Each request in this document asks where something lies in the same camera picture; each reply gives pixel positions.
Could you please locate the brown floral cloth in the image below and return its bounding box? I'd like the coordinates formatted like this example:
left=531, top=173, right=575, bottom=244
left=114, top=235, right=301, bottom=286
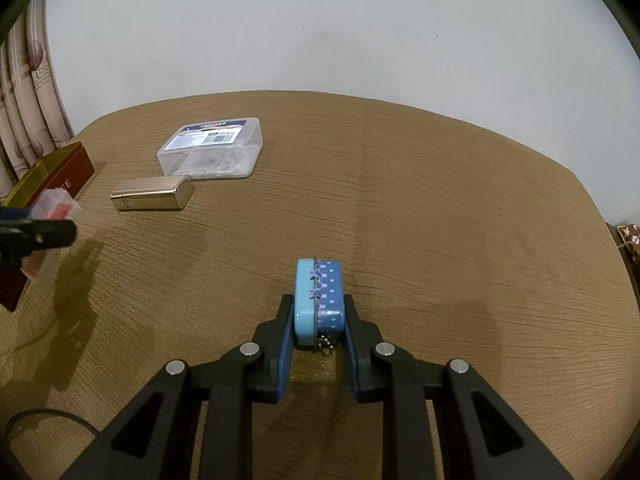
left=606, top=220, right=640, bottom=263

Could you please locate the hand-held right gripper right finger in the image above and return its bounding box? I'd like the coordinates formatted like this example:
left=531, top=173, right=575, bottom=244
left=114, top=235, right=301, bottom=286
left=340, top=296, right=576, bottom=480

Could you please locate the black cable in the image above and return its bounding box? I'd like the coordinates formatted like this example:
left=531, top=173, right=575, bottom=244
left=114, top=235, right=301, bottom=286
left=0, top=408, right=101, bottom=461

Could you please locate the clear box with cream lid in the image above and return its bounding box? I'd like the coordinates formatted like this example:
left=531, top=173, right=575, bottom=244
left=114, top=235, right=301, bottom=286
left=22, top=187, right=83, bottom=281

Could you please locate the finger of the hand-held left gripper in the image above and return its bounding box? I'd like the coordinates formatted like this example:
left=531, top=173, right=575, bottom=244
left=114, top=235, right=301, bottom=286
left=0, top=204, right=35, bottom=222
left=0, top=219, right=78, bottom=273

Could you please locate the blue tin box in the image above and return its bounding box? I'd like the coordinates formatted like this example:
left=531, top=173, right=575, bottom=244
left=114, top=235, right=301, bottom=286
left=293, top=257, right=346, bottom=353

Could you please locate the clear plastic box with label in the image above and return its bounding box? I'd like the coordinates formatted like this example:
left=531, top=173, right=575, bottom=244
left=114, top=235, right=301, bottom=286
left=157, top=117, right=265, bottom=179

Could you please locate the patterned curtain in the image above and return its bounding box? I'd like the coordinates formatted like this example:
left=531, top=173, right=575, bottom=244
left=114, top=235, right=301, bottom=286
left=0, top=0, right=75, bottom=206

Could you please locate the dark red gift box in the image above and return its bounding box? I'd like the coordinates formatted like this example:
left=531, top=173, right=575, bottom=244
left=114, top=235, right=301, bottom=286
left=0, top=141, right=96, bottom=313

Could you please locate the gold metal box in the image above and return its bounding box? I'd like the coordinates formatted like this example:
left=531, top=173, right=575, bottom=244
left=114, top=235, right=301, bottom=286
left=110, top=175, right=195, bottom=212

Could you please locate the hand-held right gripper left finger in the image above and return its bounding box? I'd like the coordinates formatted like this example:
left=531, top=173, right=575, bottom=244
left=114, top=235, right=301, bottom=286
left=60, top=294, right=296, bottom=480

